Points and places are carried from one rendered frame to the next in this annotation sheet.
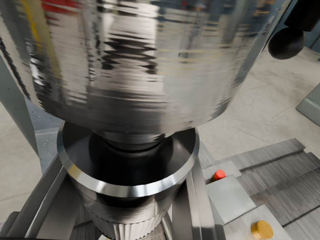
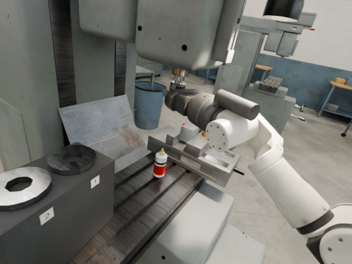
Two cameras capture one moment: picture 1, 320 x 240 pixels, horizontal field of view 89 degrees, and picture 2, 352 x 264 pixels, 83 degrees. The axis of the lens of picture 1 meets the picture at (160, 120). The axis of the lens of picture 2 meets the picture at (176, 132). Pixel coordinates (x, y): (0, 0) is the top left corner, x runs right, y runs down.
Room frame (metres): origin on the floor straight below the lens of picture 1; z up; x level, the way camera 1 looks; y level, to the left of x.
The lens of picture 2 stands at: (-0.46, 0.30, 1.39)
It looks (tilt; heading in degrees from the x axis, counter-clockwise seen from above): 27 degrees down; 328
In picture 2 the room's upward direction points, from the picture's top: 10 degrees clockwise
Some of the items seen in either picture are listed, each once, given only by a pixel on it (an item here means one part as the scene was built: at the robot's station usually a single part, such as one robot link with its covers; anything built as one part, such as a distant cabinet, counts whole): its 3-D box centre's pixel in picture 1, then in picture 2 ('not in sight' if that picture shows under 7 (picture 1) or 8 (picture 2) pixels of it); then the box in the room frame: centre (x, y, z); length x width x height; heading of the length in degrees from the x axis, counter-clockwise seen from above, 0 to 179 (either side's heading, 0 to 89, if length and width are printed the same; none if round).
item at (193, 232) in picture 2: not in sight; (158, 200); (0.04, 0.01, 0.79); 0.50 x 0.35 x 0.12; 29
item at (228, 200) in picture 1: (221, 203); (189, 132); (0.11, -0.12, 1.04); 0.06 x 0.05 x 0.06; 121
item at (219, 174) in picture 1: (217, 177); not in sight; (0.15, -0.12, 1.05); 0.02 x 0.02 x 0.03
